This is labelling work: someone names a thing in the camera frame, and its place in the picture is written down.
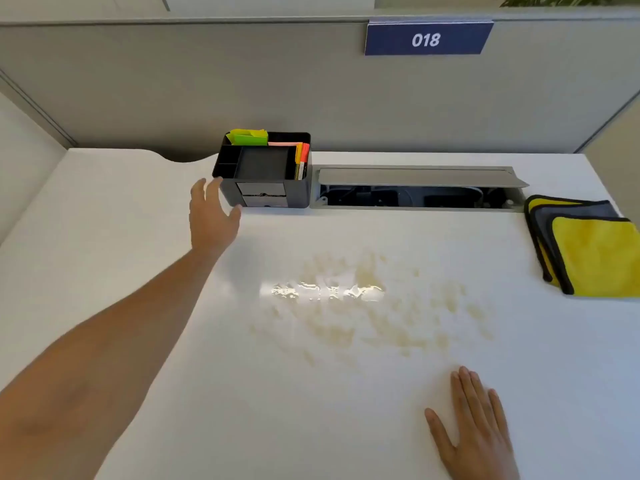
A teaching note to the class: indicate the grey desk partition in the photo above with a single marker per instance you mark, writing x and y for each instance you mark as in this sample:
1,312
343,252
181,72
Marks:
300,89

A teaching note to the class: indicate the red marker pen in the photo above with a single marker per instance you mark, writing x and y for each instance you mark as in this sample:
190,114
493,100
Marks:
305,159

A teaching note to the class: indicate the person's right thumb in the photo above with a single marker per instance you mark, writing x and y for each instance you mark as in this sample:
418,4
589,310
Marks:
438,425

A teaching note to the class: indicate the yellowish liquid spill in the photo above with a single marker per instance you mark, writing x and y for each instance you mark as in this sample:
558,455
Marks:
370,304

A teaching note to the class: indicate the person's right middle finger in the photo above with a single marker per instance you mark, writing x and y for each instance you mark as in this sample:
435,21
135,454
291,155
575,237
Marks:
479,399

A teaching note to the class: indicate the green sticky notes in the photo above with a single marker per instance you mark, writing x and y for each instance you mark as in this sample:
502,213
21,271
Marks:
246,137

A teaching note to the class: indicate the person's left hand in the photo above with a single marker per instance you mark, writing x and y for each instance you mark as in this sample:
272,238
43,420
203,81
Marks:
212,224

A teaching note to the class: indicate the person's left forearm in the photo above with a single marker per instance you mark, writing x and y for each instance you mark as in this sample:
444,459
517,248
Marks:
100,364

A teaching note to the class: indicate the black desk organizer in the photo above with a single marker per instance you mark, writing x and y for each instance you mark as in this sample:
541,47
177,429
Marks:
260,189

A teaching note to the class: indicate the pink sticky notes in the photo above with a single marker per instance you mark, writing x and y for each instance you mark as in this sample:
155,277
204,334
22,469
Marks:
285,143

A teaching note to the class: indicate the blue desk number sign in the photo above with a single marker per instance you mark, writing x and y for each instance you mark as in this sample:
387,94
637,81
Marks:
427,38

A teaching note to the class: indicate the orange highlighter pen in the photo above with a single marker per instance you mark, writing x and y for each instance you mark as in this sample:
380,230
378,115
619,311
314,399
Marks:
298,153

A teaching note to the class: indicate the person's right hand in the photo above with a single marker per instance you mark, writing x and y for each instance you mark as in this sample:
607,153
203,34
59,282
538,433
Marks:
477,444

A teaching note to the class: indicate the yellow and grey microfibre cloth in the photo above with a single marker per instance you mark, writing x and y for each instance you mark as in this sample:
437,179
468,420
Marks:
595,254

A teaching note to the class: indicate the person's left thumb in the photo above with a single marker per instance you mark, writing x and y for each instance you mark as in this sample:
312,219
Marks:
235,212

